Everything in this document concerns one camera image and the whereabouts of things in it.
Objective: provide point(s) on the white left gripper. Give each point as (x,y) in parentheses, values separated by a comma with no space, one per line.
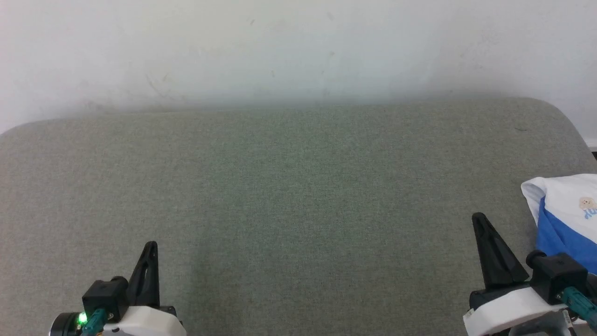
(149,324)

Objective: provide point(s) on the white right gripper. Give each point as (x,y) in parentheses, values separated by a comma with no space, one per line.
(503,308)

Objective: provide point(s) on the blue and white shirt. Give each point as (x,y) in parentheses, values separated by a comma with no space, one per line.
(566,200)

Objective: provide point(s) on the grey-green fabric sofa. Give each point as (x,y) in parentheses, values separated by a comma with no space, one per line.
(298,196)

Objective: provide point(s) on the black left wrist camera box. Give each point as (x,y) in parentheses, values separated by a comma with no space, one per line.
(105,296)

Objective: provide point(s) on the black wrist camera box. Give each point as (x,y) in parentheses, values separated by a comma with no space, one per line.
(105,296)
(557,275)

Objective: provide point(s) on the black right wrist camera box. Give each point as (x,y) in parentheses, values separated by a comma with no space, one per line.
(557,275)

